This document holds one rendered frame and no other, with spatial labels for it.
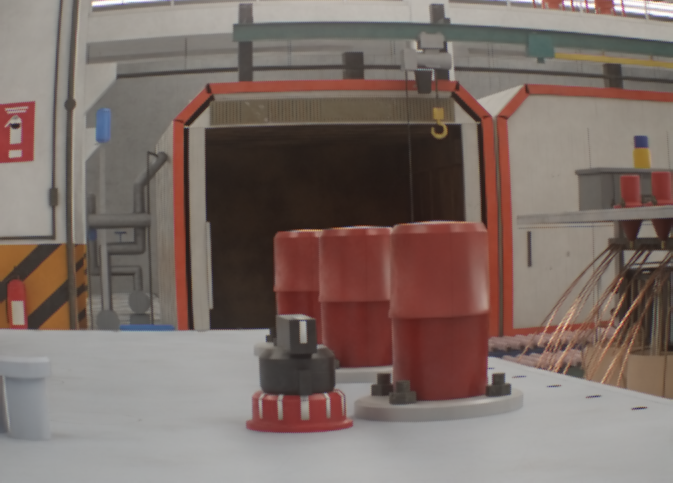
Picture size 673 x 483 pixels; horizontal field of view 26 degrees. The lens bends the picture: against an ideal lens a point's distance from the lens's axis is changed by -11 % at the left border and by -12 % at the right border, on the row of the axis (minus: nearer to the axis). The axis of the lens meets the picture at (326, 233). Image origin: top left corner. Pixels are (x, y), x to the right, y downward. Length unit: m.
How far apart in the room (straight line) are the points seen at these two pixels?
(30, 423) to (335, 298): 0.52
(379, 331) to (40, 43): 10.42
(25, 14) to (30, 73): 0.51
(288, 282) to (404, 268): 0.65
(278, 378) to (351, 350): 0.38
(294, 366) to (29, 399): 0.20
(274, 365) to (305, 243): 0.70
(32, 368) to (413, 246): 0.30
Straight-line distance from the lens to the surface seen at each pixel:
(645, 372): 4.00
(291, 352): 1.02
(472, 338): 1.10
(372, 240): 1.41
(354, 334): 1.41
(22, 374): 0.95
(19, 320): 11.52
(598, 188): 4.24
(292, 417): 1.03
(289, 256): 1.74
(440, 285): 1.08
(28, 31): 11.78
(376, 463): 0.87
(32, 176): 11.67
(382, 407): 1.08
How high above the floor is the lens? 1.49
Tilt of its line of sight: level
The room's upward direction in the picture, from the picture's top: 2 degrees counter-clockwise
